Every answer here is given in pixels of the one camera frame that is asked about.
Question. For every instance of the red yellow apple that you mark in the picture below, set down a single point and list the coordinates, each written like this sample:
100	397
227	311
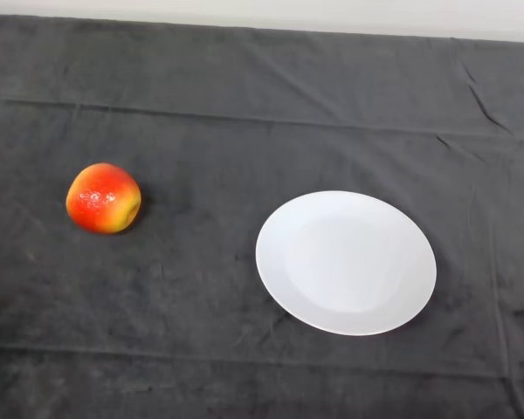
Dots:
102	198

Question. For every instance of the white round plate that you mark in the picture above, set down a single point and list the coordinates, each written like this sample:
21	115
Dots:
345	266

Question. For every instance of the black cloth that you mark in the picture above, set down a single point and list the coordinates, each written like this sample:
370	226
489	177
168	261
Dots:
227	109

